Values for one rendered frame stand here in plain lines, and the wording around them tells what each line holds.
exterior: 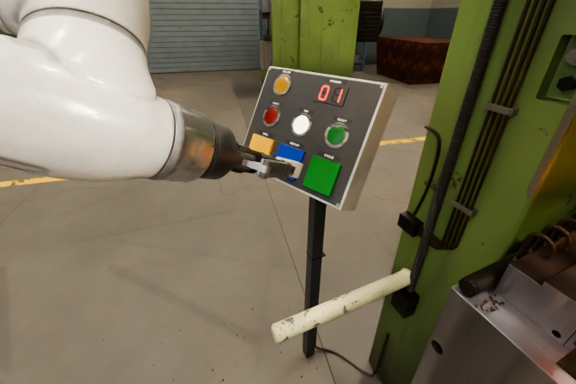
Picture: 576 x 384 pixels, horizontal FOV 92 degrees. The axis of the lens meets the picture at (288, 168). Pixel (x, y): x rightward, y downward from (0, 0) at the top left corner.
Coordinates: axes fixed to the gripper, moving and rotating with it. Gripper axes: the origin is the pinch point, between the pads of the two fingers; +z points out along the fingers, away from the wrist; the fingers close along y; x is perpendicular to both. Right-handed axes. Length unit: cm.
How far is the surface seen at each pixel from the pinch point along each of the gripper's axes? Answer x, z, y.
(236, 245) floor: -70, 93, -85
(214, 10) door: 249, 360, -625
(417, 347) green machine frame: -43, 61, 28
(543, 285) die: -2.8, 13.5, 39.6
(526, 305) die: -6.9, 16.0, 39.2
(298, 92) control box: 17.0, 13.2, -14.0
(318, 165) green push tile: 1.8, 12.5, -1.2
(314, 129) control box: 9.4, 13.2, -6.1
